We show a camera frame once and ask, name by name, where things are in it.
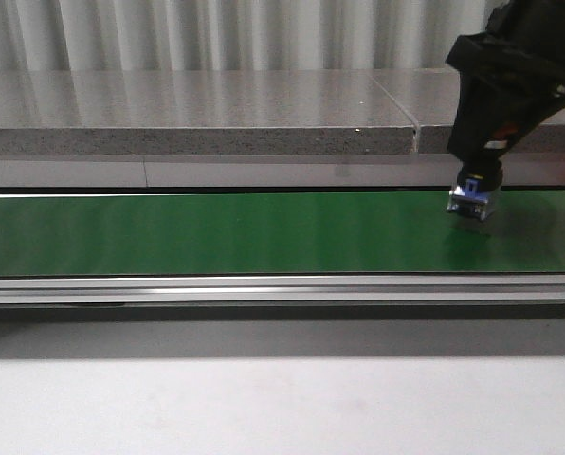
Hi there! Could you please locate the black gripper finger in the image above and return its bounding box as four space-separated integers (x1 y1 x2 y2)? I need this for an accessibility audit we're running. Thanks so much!
447 71 524 173
495 85 565 160

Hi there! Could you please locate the white pleated curtain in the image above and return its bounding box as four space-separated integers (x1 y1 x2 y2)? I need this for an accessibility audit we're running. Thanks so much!
0 0 495 71

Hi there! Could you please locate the green conveyor belt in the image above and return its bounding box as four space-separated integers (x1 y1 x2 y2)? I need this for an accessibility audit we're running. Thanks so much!
0 191 565 278

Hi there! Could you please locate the aluminium conveyor side rail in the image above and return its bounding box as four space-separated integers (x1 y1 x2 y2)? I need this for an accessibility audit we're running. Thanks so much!
0 273 565 309

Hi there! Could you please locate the grey stone counter slab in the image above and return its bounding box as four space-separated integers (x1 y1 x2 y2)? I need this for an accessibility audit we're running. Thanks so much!
0 70 414 157

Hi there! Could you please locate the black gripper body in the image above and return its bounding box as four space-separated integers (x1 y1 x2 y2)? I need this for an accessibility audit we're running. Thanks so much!
446 1 565 85

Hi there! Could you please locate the grey stone slab right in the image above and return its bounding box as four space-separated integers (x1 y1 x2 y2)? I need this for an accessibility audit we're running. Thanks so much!
372 68 565 155

